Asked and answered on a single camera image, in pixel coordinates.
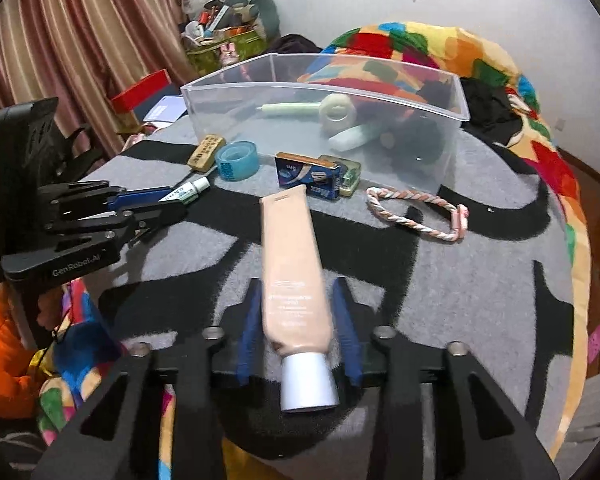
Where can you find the grey black patterned mat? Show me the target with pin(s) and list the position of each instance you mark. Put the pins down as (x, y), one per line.
(460, 285)

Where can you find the blue cardboard box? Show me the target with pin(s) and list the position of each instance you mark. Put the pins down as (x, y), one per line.
(305, 177)

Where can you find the wall socket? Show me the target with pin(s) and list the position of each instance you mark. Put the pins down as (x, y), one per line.
(560, 125)

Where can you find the blue tape roll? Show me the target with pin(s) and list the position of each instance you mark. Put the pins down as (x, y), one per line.
(236, 161)

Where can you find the clear plastic storage box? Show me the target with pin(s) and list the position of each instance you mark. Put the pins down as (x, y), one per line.
(280, 130)

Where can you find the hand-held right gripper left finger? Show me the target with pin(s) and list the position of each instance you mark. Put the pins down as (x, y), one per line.
(250, 330)

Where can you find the pink slipper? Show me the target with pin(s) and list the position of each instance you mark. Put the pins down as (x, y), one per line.
(597, 342)

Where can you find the person's left forearm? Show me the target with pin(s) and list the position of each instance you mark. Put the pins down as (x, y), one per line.
(5, 360)

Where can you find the green storage bag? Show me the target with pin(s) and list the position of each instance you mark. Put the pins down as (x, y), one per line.
(205, 57)

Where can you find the white tube green print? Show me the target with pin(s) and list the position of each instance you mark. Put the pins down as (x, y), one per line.
(187, 191)

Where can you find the gold rectangular block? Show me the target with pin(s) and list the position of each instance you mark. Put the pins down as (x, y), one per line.
(206, 152)

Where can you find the white tape roll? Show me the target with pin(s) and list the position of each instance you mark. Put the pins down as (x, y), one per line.
(339, 114)

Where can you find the green tin case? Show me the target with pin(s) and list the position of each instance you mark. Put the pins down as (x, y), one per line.
(349, 175)

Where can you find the black clothes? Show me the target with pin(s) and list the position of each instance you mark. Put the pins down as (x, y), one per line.
(490, 110)

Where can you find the dark purple clothing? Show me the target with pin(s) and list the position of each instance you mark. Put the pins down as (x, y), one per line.
(300, 44)

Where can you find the beige cosmetic tube white cap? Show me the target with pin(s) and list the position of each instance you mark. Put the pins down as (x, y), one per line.
(292, 270)

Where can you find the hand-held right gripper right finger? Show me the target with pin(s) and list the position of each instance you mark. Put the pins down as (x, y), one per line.
(345, 330)

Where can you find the red box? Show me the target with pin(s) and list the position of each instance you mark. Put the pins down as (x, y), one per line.
(142, 90)

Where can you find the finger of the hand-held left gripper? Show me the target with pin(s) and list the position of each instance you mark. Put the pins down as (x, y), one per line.
(140, 199)
(165, 215)

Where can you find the striped pink curtain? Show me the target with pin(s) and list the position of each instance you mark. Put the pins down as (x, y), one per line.
(80, 35)

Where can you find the rabbit toy figure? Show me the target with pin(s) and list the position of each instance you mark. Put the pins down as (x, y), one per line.
(228, 54)

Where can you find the pale cream tube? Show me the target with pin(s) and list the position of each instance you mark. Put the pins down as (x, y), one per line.
(355, 137)

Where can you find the light green tube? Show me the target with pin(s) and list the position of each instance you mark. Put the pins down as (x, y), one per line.
(290, 109)

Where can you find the blue white notebook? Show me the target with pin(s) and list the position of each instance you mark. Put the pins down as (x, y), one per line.
(167, 109)

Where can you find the colourful patchwork blanket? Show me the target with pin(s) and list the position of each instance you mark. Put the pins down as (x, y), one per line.
(545, 160)

